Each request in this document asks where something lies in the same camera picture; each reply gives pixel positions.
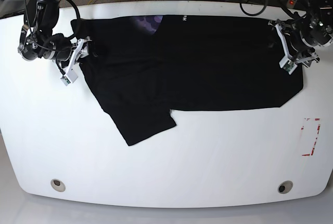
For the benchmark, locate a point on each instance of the left table cable grommet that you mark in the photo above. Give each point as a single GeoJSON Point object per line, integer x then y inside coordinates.
{"type": "Point", "coordinates": [58, 185]}

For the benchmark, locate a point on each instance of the table cable grommet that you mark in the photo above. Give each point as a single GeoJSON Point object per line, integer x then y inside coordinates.
{"type": "Point", "coordinates": [58, 185]}
{"type": "Point", "coordinates": [285, 187]}

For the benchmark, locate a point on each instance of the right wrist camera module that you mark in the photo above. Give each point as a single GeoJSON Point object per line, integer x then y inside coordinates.
{"type": "Point", "coordinates": [69, 77]}

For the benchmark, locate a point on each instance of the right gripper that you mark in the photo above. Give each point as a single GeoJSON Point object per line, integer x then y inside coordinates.
{"type": "Point", "coordinates": [81, 49]}

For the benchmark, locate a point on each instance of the black graphic T-shirt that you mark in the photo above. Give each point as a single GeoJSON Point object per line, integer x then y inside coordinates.
{"type": "Point", "coordinates": [156, 64]}

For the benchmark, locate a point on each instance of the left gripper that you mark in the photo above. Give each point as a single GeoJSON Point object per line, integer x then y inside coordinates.
{"type": "Point", "coordinates": [296, 46]}

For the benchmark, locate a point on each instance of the red tape rectangle marking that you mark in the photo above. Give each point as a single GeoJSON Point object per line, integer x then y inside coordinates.
{"type": "Point", "coordinates": [309, 135]}

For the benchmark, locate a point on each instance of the right table cable grommet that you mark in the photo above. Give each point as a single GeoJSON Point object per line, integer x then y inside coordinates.
{"type": "Point", "coordinates": [285, 187]}

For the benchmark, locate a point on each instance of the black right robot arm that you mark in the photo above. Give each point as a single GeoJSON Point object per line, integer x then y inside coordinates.
{"type": "Point", "coordinates": [37, 39]}

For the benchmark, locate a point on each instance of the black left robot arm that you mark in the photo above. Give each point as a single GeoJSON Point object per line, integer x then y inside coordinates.
{"type": "Point", "coordinates": [309, 25]}

